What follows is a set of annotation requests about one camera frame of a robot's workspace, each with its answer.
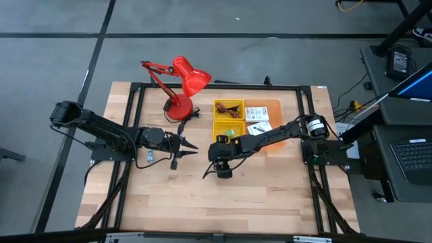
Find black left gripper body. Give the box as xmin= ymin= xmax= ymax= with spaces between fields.
xmin=164 ymin=132 xmax=185 ymax=171

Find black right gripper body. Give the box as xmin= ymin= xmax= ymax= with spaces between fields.
xmin=215 ymin=134 xmax=239 ymax=180

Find red braided cable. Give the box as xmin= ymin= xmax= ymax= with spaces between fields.
xmin=215 ymin=101 xmax=242 ymax=119

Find black usb cable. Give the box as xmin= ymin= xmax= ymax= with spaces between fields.
xmin=222 ymin=104 xmax=242 ymax=117

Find white box with black picture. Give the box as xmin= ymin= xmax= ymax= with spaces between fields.
xmin=246 ymin=121 xmax=274 ymax=137

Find white box with small print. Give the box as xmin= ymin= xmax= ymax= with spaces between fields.
xmin=244 ymin=106 xmax=271 ymax=124

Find orange translucent plastic bin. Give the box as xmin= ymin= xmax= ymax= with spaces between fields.
xmin=243 ymin=98 xmax=285 ymax=152

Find yellow slotted plastic basket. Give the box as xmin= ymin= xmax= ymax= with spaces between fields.
xmin=213 ymin=98 xmax=246 ymax=122
xmin=212 ymin=119 xmax=246 ymax=143

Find red desk lamp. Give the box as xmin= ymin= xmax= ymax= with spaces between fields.
xmin=140 ymin=55 xmax=213 ymax=122

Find white paper sheet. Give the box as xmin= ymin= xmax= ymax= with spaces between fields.
xmin=335 ymin=121 xmax=360 ymax=160

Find black side desk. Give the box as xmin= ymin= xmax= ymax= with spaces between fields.
xmin=360 ymin=45 xmax=432 ymax=204

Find dark furniture leg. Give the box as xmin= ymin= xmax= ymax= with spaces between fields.
xmin=0 ymin=146 xmax=26 ymax=163

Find black laptop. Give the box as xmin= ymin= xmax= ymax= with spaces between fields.
xmin=389 ymin=136 xmax=432 ymax=186

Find black power adapter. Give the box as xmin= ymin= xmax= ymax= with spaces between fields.
xmin=385 ymin=46 xmax=414 ymax=82

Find monitor with blue screen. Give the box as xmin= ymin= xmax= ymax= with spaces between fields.
xmin=387 ymin=61 xmax=432 ymax=103

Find black stand pole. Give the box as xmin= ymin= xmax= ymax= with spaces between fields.
xmin=371 ymin=0 xmax=432 ymax=58

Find person's shoe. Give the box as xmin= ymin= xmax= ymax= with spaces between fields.
xmin=412 ymin=26 xmax=432 ymax=43

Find black lamp power cord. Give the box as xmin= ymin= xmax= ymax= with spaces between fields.
xmin=163 ymin=107 xmax=202 ymax=136

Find black metal table frame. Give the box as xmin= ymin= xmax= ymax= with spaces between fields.
xmin=80 ymin=82 xmax=360 ymax=237

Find silver metal bracket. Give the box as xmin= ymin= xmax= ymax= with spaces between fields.
xmin=105 ymin=232 xmax=144 ymax=243
xmin=292 ymin=235 xmax=333 ymax=243

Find black floor cables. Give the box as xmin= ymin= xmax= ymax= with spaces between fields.
xmin=331 ymin=72 xmax=384 ymax=124

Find black horizontal frame bar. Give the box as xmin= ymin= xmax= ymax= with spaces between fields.
xmin=0 ymin=228 xmax=432 ymax=243

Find yellow hanging cable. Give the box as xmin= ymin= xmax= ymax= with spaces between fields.
xmin=335 ymin=0 xmax=365 ymax=14

